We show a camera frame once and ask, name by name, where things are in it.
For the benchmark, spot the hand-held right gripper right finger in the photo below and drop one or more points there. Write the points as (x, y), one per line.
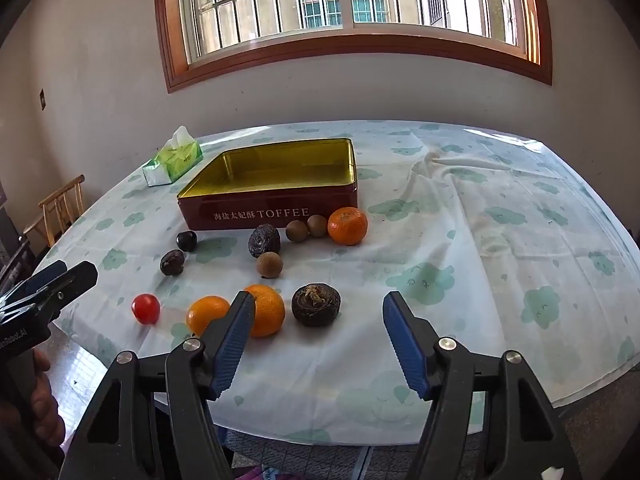
(405, 345)

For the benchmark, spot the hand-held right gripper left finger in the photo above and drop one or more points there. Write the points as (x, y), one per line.
(235, 345)

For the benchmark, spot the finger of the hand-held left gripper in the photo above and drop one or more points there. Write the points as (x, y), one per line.
(75, 282)
(47, 274)

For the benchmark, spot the small smooth orange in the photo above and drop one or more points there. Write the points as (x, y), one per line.
(206, 315)

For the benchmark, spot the medium orange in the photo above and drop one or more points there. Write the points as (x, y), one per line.
(268, 315)

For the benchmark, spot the red cherry tomato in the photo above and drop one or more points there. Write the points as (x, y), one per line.
(146, 308)

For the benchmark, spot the brown longan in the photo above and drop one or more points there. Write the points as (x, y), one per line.
(269, 264)
(297, 231)
(317, 225)

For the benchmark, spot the dark wrinkled fruit with stem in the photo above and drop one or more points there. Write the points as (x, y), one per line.
(316, 306)

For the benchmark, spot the dark wrinkled passion fruit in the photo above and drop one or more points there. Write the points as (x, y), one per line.
(264, 240)

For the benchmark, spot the red and gold tin box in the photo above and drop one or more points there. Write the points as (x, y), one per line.
(240, 215)

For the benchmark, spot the large mandarin orange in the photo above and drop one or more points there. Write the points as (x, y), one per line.
(347, 226)

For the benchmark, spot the person's left hand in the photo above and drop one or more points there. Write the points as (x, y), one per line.
(47, 405)

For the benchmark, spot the dark furniture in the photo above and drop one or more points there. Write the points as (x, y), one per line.
(15, 245)

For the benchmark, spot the wooden chair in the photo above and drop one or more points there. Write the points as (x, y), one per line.
(60, 200)

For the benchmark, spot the white tablecloth with green print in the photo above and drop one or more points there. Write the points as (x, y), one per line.
(475, 270)

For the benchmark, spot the purple patterned clothing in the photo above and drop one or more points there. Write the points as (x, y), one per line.
(252, 474)

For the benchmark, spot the green tissue pack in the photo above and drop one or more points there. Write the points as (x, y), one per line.
(175, 160)

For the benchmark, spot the wooden framed barred window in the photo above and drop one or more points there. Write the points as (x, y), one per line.
(350, 55)

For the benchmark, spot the dark wall switch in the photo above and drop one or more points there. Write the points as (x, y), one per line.
(42, 100)

